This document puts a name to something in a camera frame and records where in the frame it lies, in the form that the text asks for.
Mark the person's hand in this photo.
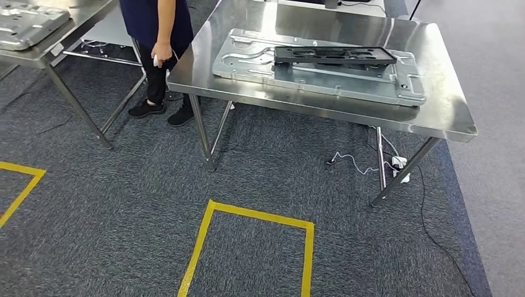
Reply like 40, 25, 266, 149
150, 42, 173, 67

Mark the black licence plate frame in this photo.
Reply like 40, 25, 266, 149
273, 46, 398, 71

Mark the stainless steel workbench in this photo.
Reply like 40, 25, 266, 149
166, 0, 479, 209

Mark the person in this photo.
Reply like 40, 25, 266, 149
119, 0, 202, 127

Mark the grey stamped metal panel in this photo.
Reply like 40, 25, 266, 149
0, 1, 72, 52
212, 27, 427, 108

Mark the yellow floor tape square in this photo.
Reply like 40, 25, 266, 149
0, 161, 46, 229
177, 199, 315, 297

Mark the white desk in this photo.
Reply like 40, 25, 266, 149
254, 0, 388, 19

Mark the white power strip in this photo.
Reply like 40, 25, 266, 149
391, 155, 411, 184

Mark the grey metal table frame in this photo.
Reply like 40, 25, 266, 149
0, 0, 147, 150

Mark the white cable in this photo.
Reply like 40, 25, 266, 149
326, 150, 397, 176

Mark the black floor cable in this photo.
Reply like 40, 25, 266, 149
415, 163, 479, 297

